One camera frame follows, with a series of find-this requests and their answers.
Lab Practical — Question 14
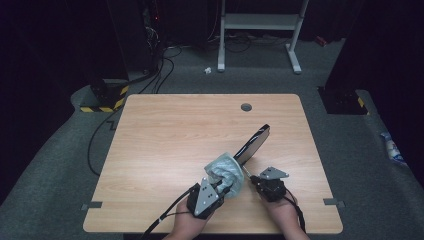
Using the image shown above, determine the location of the long black floor cable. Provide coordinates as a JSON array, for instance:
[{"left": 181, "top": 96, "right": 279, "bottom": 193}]
[{"left": 86, "top": 109, "right": 125, "bottom": 178}]

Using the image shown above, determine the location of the left hand-held gripper cable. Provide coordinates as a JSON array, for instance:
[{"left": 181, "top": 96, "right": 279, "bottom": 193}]
[{"left": 139, "top": 185, "right": 198, "bottom": 240}]

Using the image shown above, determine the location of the grey tape strip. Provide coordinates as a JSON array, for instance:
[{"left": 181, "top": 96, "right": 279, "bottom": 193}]
[
  {"left": 323, "top": 197, "right": 346, "bottom": 208},
  {"left": 81, "top": 201, "right": 103, "bottom": 211}
]

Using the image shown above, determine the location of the right hand-held gripper cable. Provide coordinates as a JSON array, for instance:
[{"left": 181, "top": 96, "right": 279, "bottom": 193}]
[{"left": 283, "top": 194, "right": 307, "bottom": 234}]

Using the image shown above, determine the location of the hand-held gripper cable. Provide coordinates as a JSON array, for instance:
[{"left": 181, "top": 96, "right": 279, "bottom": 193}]
[
  {"left": 139, "top": 185, "right": 198, "bottom": 240},
  {"left": 283, "top": 194, "right": 307, "bottom": 234}
]

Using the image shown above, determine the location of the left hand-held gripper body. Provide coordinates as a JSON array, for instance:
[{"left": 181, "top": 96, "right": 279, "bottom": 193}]
[{"left": 186, "top": 176, "right": 226, "bottom": 220}]

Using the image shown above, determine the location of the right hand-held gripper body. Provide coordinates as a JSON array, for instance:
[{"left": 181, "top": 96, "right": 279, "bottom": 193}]
[{"left": 255, "top": 166, "right": 290, "bottom": 204}]

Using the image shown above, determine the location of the black floor cable bundle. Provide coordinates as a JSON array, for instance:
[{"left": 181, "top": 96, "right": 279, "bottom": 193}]
[{"left": 128, "top": 44, "right": 184, "bottom": 95}]

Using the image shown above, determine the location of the black equipment rack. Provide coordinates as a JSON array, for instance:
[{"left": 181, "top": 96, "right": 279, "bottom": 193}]
[{"left": 141, "top": 0, "right": 167, "bottom": 75}]

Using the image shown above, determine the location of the plastic packet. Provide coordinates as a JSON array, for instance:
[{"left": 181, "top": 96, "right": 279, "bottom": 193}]
[{"left": 379, "top": 131, "right": 406, "bottom": 165}]

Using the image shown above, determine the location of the person's right hand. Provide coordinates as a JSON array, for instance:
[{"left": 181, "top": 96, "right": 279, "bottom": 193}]
[{"left": 262, "top": 194, "right": 302, "bottom": 235}]

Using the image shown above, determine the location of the yellow black striped stand base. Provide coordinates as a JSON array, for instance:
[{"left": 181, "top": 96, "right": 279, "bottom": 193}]
[{"left": 79, "top": 83, "right": 130, "bottom": 113}]

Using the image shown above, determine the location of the light blue striped towel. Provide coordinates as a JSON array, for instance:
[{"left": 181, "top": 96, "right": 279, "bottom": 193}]
[{"left": 203, "top": 152, "right": 245, "bottom": 200}]

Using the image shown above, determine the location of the person's left hand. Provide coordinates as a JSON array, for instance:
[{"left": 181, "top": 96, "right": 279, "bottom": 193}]
[{"left": 171, "top": 199, "right": 215, "bottom": 239}]

